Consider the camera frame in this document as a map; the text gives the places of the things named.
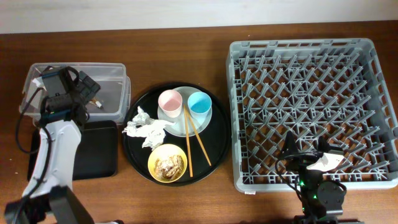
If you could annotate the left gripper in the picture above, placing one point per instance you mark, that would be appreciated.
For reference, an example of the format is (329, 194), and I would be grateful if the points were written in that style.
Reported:
(89, 93)

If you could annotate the black rectangular tray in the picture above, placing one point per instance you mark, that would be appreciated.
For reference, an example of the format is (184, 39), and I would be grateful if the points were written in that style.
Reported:
(97, 154)

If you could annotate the clear plastic waste bin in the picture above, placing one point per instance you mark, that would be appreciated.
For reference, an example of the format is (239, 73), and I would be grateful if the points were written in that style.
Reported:
(114, 95)

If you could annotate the brown snack wrapper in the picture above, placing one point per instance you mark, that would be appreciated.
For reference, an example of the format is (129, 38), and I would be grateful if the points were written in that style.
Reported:
(96, 103)

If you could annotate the pale green plate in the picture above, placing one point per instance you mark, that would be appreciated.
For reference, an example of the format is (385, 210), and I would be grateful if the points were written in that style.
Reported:
(178, 129)

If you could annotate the yellow bowl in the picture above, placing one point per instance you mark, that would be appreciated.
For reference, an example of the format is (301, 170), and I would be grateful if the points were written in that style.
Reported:
(163, 151)

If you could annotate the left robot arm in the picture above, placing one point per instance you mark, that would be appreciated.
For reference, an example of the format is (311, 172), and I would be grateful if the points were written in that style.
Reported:
(50, 187)

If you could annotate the pink plastic cup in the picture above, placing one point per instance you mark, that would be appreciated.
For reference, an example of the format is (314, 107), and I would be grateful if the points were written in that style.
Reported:
(170, 102)

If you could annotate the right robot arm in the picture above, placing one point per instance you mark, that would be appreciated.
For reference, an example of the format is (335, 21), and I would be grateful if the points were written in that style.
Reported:
(322, 200)

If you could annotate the grey dishwasher rack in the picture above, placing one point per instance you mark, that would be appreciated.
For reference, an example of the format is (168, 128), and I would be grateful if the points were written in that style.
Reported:
(330, 88)

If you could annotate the food scraps and rice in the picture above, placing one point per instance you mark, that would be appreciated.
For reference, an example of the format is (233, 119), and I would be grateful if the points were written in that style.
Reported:
(169, 168)

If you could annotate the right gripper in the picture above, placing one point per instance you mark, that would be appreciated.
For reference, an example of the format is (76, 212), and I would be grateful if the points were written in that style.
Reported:
(305, 159)

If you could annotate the wooden chopstick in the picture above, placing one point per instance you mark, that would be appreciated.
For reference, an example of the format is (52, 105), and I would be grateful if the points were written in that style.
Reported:
(197, 135)
(187, 141)

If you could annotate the white napkin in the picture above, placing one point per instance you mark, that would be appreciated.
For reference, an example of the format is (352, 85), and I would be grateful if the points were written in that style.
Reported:
(143, 126)

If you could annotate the round black serving tray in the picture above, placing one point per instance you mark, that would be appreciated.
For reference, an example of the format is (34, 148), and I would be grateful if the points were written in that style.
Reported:
(216, 137)

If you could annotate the blue plastic cup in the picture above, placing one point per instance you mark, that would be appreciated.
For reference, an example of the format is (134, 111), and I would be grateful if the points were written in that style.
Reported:
(199, 104)

